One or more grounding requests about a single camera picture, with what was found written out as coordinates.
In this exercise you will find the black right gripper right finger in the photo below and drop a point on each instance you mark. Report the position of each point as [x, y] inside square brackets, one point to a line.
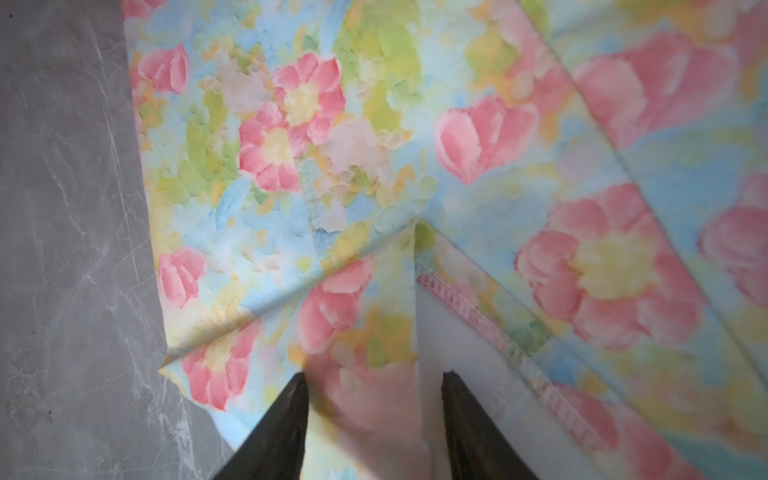
[476, 447]

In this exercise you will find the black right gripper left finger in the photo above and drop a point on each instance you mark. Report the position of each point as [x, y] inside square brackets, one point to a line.
[275, 449]

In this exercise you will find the pastel floral skirt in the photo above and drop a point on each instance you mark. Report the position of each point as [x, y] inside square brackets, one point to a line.
[584, 183]

